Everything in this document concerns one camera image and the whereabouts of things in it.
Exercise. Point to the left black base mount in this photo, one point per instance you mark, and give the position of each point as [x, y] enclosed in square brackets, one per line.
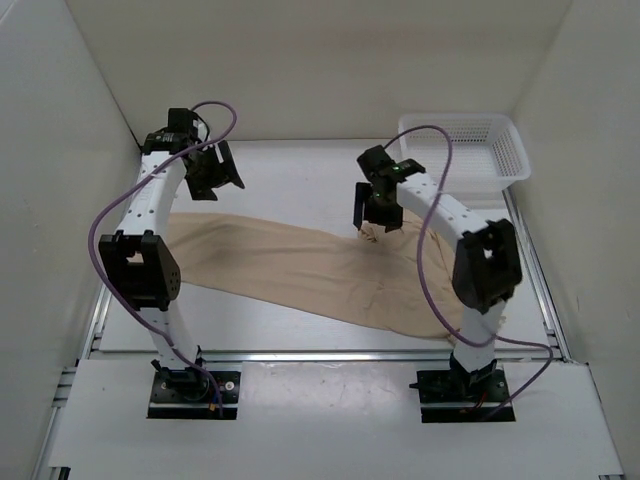
[189, 395]

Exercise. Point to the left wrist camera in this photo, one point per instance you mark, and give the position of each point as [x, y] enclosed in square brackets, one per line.
[186, 122]

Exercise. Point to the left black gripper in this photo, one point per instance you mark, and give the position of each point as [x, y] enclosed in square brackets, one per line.
[222, 172]

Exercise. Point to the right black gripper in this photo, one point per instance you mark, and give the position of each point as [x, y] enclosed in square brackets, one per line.
[393, 219]

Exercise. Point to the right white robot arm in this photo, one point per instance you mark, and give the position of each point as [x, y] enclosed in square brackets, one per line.
[487, 265]

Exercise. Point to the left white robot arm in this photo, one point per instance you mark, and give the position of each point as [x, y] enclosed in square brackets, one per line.
[136, 264]

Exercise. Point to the aluminium frame rail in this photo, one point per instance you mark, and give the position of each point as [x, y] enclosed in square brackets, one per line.
[321, 399]

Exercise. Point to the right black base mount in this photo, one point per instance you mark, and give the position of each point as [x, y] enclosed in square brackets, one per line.
[442, 401]

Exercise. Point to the white plastic basket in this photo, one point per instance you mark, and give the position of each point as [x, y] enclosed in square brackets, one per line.
[488, 153]

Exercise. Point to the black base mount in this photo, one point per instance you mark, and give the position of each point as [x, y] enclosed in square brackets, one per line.
[442, 401]
[189, 395]

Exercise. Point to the beige trousers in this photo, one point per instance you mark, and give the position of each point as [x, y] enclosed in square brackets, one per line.
[371, 280]

